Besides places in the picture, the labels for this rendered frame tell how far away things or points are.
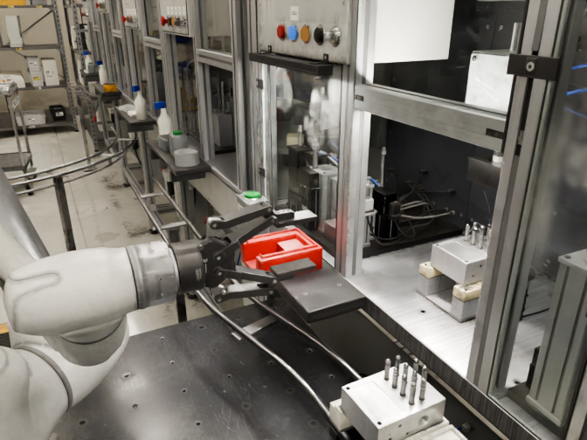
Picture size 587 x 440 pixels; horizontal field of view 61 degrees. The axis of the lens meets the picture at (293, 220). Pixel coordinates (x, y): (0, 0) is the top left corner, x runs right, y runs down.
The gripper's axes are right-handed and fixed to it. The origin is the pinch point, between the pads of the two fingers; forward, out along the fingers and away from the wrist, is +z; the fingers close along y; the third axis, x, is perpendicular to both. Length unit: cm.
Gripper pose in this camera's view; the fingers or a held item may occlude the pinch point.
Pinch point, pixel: (298, 243)
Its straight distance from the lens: 80.3
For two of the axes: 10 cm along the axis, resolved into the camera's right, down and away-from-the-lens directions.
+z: 8.9, -1.7, 4.1
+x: -4.5, -3.5, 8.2
